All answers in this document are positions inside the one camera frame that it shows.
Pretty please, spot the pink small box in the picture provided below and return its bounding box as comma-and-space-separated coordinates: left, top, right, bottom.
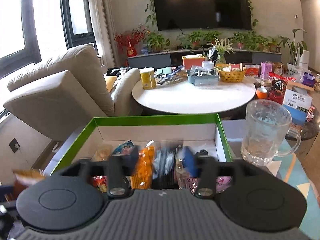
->
261, 61, 273, 76

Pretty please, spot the orange storage box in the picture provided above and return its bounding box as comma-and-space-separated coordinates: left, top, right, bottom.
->
182, 54, 205, 70

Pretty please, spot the orange cracker packet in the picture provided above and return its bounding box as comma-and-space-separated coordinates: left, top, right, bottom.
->
130, 140, 156, 190

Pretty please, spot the round white coffee table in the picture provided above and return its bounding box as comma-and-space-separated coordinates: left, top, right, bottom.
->
132, 78, 256, 114

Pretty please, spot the white blue paper box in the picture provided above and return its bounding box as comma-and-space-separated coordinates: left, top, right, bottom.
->
283, 87, 312, 126

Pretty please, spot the pink blue snack packet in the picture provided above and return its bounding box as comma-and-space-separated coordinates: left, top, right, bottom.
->
112, 140, 135, 155

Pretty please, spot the blue plastic tray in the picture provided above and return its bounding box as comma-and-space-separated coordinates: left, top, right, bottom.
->
187, 70, 219, 86

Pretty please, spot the yellow wicker basket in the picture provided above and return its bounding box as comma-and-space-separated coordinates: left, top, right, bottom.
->
216, 68, 246, 83

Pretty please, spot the red flower decoration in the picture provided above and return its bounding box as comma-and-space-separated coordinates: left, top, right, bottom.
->
114, 24, 147, 57

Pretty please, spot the red snack wrapper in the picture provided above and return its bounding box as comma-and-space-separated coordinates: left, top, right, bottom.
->
91, 176, 107, 193

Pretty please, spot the wall power socket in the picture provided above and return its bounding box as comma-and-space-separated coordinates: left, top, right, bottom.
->
9, 138, 20, 153

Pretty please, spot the beige sofa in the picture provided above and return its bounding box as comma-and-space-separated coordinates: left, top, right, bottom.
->
4, 44, 142, 141

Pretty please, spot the black wall television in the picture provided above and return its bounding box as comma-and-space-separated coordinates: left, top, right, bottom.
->
154, 0, 252, 31

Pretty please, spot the yellow tin can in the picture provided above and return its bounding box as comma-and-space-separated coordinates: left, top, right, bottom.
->
139, 67, 156, 90

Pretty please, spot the green cardboard box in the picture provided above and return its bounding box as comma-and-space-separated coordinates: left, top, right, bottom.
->
45, 114, 232, 176

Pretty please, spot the clear glass mug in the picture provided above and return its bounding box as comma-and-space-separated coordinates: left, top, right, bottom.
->
240, 99, 302, 166

